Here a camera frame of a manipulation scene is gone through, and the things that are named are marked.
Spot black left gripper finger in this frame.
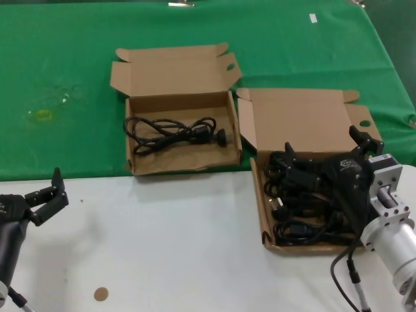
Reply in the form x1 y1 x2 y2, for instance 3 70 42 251
25 167 66 206
31 191 70 228

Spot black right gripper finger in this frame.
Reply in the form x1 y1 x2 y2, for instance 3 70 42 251
348 125 385 162
283 141 326 193

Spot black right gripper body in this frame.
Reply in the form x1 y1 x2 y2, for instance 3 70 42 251
320 151 374 235

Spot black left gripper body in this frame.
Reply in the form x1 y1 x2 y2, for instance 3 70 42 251
0 194 34 284

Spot black power cable with plug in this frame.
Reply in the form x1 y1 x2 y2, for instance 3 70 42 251
123 116 236 157

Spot cardboard box with round hole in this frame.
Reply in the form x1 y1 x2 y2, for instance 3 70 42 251
236 86 384 257

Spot cardboard box with torn rim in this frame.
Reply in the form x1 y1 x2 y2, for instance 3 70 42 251
109 42 244 177

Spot green tablecloth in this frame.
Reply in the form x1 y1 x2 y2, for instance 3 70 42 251
0 0 416 182

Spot tangled black power cables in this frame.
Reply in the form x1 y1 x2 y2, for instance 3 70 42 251
263 151 362 247

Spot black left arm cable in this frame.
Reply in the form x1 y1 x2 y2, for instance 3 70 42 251
6 285 34 312

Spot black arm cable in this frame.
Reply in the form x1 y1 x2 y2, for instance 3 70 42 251
329 239 372 312
6 285 34 312

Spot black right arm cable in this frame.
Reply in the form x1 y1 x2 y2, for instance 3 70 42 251
329 239 372 312

